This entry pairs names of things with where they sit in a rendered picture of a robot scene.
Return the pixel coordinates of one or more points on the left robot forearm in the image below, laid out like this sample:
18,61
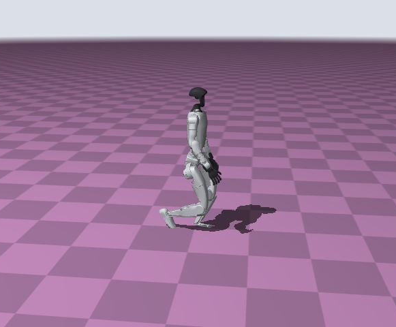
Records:
206,149

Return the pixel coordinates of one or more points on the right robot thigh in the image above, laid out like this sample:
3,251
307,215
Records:
199,184

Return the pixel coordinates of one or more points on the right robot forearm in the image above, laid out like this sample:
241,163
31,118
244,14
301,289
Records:
200,157

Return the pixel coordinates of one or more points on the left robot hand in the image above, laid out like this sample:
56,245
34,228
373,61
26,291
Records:
213,162

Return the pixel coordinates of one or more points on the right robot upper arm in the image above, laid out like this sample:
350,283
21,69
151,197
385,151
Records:
193,122

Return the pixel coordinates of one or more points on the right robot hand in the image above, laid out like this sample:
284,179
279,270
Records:
213,174

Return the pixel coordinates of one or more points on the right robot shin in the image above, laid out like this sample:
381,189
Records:
188,211

